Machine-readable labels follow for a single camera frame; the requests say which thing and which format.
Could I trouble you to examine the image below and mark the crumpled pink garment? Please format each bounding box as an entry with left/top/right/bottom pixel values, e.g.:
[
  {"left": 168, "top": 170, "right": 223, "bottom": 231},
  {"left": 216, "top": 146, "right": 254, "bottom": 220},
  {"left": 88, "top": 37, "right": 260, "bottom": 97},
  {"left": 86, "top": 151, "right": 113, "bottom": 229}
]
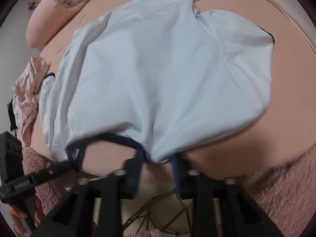
[{"left": 9, "top": 56, "right": 56, "bottom": 148}]

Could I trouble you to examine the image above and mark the light blue shirt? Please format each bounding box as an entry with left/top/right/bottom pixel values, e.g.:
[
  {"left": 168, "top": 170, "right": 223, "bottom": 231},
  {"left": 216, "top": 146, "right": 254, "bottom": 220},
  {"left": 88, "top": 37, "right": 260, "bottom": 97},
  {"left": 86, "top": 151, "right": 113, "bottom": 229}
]
[{"left": 39, "top": 0, "right": 274, "bottom": 163}]

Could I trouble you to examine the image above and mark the person left hand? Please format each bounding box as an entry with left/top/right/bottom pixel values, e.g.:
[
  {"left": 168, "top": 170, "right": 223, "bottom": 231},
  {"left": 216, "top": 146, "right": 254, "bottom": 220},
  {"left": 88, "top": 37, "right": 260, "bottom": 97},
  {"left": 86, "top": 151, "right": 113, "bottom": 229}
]
[{"left": 7, "top": 198, "right": 44, "bottom": 237}]

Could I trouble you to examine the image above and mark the pink fuzzy sleeve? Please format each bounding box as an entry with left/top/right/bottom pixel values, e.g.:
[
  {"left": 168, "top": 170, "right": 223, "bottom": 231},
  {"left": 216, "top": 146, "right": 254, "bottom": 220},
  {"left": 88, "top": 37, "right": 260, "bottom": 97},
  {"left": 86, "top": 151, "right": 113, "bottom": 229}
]
[{"left": 23, "top": 145, "right": 315, "bottom": 236}]

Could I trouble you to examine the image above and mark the beige mattress edge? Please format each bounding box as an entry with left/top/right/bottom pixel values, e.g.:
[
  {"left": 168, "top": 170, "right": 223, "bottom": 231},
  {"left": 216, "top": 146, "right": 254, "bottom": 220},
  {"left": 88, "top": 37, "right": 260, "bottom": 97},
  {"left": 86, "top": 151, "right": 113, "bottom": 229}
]
[{"left": 267, "top": 0, "right": 315, "bottom": 50}]

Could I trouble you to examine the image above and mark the pink pillow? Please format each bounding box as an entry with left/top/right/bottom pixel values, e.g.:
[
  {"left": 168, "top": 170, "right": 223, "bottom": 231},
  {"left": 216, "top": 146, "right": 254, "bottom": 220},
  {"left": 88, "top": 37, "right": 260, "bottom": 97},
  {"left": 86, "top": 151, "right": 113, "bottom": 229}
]
[{"left": 26, "top": 0, "right": 90, "bottom": 49}]

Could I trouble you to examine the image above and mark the pink bed sheet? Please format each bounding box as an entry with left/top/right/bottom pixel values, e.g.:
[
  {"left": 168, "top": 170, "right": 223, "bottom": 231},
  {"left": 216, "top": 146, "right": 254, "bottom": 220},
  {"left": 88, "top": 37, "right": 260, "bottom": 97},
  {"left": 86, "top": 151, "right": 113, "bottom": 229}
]
[{"left": 40, "top": 0, "right": 315, "bottom": 179}]

